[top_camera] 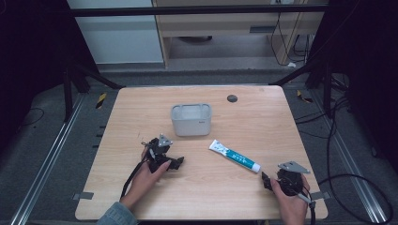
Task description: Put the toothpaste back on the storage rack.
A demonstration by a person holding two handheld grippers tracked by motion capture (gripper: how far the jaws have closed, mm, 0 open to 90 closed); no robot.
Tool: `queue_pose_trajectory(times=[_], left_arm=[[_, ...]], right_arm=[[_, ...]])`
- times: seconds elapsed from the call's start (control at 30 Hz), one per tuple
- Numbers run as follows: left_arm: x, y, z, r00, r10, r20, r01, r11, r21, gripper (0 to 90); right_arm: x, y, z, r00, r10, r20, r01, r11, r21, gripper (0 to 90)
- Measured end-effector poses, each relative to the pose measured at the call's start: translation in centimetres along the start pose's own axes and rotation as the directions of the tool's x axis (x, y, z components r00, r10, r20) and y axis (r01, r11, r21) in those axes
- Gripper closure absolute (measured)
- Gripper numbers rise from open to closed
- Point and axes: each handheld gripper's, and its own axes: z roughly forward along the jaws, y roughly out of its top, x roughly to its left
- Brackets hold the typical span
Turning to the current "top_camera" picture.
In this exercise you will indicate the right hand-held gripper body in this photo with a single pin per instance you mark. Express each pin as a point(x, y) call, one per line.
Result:
point(291, 182)

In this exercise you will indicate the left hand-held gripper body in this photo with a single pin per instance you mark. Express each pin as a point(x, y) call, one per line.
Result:
point(156, 151)

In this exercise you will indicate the grey plastic storage bin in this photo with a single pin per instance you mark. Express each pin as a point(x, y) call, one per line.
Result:
point(191, 125)

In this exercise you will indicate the white and teal toothpaste tube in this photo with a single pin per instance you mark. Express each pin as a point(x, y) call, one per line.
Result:
point(234, 155)

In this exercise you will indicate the person's right hand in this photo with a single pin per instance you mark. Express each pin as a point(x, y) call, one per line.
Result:
point(292, 207)

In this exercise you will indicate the person's left hand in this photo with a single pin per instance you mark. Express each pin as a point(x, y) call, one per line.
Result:
point(142, 182)

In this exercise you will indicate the grey tape strip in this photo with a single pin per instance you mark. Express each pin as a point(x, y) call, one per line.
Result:
point(320, 195)
point(83, 196)

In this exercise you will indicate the yellow and black striped tape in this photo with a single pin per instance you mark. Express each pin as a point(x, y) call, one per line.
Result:
point(303, 97)
point(101, 100)

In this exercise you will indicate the grey round table grommet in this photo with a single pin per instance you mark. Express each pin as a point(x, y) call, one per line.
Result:
point(232, 98)

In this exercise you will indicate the black metal stand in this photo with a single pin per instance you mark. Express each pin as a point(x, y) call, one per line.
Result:
point(327, 90)
point(67, 93)

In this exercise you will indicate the white plug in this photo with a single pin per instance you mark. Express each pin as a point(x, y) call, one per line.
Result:
point(291, 65)

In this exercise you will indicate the white cabinet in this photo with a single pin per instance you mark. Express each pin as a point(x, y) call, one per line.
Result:
point(119, 40)

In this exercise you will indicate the light wooden desk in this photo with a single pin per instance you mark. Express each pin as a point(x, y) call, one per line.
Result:
point(219, 26)

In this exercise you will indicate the black curtain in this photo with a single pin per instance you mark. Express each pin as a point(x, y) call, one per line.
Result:
point(369, 62)
point(31, 62)

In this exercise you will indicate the aluminium floor rail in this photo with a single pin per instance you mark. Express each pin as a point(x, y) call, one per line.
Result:
point(47, 162)
point(372, 209)

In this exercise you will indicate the black horizontal frame bar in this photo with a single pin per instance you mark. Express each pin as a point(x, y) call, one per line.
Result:
point(187, 10)

